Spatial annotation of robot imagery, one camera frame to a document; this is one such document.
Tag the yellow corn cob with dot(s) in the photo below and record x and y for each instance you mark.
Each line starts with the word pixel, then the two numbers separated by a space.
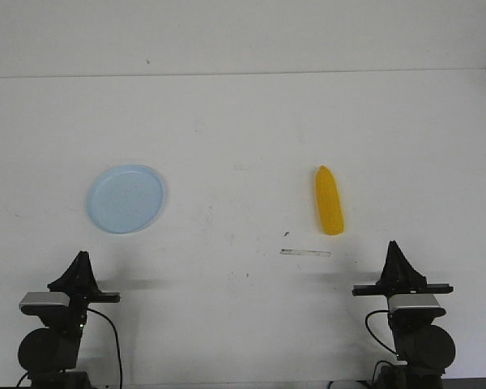
pixel 328 202

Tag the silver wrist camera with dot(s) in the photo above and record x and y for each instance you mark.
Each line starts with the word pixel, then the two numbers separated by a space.
pixel 40 302
pixel 414 303

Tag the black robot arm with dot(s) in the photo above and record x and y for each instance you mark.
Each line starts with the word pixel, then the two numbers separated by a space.
pixel 423 350
pixel 49 354

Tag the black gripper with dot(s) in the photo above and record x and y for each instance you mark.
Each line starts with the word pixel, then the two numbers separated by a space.
pixel 407 274
pixel 71 281

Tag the light blue round plate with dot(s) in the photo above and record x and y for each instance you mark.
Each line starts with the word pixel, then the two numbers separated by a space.
pixel 125 199

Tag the white object at bottom edge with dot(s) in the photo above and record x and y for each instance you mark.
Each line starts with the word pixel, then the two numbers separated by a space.
pixel 345 384

